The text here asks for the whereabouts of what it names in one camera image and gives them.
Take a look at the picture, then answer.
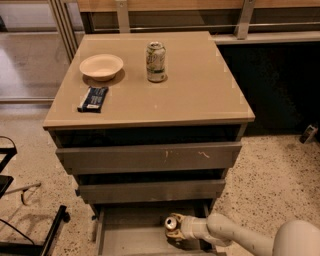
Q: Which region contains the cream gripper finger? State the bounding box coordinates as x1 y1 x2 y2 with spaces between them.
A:
166 230 185 241
171 213 185 223

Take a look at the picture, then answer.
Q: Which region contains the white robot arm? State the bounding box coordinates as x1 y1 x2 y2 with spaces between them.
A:
164 213 320 256

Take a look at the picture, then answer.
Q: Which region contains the grey open bottom drawer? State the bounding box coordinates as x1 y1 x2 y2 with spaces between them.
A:
95 201 227 256

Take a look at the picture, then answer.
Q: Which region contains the grey middle drawer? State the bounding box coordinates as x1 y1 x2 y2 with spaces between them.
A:
78 180 226 204

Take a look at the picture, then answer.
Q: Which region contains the grey drawer cabinet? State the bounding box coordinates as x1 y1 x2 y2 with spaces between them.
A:
42 31 256 256

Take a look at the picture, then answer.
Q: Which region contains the grey top drawer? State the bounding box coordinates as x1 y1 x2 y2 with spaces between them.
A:
56 142 242 175

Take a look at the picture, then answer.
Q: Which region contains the green white soda can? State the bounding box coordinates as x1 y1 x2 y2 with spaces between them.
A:
146 41 166 82

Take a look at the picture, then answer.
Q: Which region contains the black base with caster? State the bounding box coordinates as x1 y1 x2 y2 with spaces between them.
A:
0 205 70 256

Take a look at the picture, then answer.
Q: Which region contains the dark blue snack packet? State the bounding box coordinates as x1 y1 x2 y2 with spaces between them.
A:
77 87 108 113

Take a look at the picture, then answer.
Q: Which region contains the small dark floor object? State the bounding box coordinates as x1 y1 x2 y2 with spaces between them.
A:
299 124 318 144

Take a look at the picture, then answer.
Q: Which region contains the cream paper bowl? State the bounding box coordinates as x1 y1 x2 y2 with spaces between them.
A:
79 54 124 81

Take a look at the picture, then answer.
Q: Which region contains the wooden counter with metal brackets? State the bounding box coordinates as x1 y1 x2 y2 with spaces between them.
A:
46 0 320 46

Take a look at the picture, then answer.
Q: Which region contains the black chair frame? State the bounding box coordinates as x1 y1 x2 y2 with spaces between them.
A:
0 136 17 198

